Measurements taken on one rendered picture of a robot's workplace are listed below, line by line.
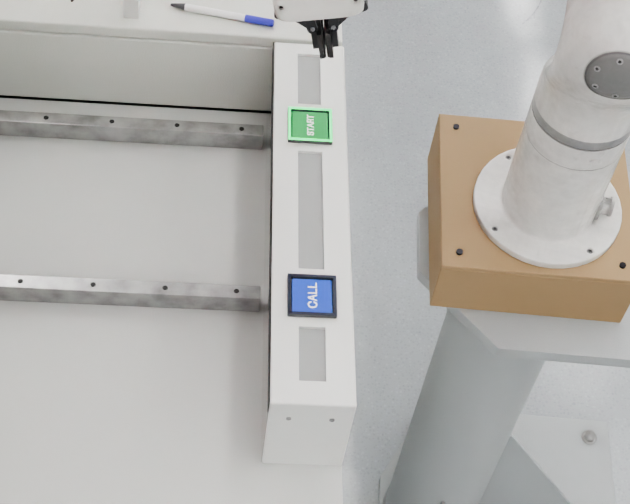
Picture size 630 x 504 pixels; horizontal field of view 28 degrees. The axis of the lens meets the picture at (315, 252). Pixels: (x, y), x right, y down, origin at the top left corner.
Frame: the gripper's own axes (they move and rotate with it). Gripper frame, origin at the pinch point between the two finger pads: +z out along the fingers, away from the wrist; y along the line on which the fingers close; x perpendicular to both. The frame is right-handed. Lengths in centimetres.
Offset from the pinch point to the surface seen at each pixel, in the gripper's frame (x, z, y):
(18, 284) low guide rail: -18.5, 18.7, -39.9
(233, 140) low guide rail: 8.0, 25.3, -15.1
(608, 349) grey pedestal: -22, 37, 32
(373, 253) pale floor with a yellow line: 52, 114, -1
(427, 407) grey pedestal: -10, 71, 8
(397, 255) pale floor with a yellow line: 52, 115, 4
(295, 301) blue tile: -27.0, 14.3, -5.3
